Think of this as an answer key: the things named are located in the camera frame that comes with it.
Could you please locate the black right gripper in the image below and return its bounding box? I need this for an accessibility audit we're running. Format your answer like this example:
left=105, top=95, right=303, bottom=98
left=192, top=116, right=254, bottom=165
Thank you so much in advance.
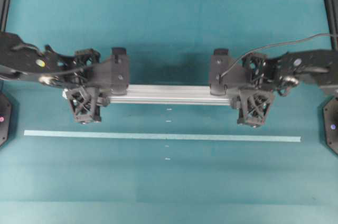
left=209, top=48, right=280, bottom=128

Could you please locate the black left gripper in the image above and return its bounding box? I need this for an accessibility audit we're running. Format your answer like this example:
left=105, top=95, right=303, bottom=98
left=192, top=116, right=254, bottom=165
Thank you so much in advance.
left=63, top=47, right=130, bottom=124

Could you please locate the black camera cable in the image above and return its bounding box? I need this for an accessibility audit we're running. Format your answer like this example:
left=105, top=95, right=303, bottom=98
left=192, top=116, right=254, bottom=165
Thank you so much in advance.
left=0, top=65, right=88, bottom=87
left=220, top=33, right=338, bottom=78

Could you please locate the black left camera cable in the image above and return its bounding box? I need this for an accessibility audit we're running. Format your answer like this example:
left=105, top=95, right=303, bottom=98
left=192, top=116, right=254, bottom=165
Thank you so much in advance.
left=0, top=65, right=88, bottom=87

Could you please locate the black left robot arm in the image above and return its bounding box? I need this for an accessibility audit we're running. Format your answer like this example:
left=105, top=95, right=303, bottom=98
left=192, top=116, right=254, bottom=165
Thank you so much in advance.
left=1, top=32, right=130, bottom=124

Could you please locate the black left frame post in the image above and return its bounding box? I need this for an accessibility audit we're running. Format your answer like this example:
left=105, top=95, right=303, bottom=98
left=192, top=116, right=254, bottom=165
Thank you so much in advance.
left=0, top=0, right=11, bottom=32

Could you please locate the black right camera cable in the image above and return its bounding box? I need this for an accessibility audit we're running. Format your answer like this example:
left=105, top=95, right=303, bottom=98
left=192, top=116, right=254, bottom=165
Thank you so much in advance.
left=220, top=33, right=338, bottom=78

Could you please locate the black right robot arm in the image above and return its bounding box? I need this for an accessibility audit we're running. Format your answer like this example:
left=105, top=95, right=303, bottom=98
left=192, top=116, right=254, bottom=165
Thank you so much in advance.
left=209, top=49, right=337, bottom=127

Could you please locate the black right frame post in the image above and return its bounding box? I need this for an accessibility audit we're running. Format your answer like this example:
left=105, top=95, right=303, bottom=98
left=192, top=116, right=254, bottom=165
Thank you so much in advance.
left=324, top=0, right=337, bottom=50

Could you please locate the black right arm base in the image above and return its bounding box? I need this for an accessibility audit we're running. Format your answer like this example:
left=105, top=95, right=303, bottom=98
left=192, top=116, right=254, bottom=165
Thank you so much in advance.
left=318, top=96, right=337, bottom=156

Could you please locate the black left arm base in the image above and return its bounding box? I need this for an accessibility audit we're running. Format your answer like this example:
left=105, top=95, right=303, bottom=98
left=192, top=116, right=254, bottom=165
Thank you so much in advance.
left=0, top=92, right=12, bottom=146

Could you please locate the black frame post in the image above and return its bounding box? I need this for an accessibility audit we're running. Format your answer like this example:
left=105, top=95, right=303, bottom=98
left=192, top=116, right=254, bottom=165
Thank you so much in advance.
left=324, top=0, right=337, bottom=50
left=0, top=0, right=11, bottom=32

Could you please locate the silver aluminium extrusion rail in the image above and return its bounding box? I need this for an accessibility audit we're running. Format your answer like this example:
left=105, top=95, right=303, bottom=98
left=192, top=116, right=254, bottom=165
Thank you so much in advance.
left=98, top=85, right=238, bottom=106

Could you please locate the light blue tape strip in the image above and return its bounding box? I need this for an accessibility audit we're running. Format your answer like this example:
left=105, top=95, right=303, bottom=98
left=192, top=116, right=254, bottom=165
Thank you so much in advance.
left=24, top=130, right=301, bottom=143

